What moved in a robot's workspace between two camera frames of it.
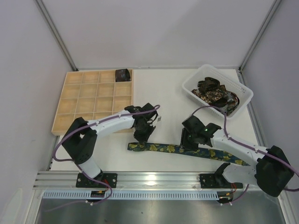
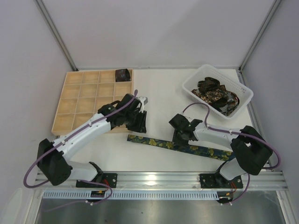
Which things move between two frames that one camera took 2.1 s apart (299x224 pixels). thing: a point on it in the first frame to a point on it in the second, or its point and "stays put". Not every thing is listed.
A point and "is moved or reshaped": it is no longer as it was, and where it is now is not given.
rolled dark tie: x=122 y=75 stays put
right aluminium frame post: x=271 y=11 stays put
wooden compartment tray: x=90 y=94 stays put
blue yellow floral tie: x=208 y=153 is moved or reshaped
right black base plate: x=217 y=181 stays put
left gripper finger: x=148 y=134 to x=142 y=122
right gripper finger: x=192 y=145 to x=185 y=142
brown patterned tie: x=210 y=90 stays put
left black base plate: x=110 y=179 stays put
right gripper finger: x=185 y=139 to x=176 y=136
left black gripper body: x=145 y=133 to x=138 y=122
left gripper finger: x=139 y=137 to x=134 y=123
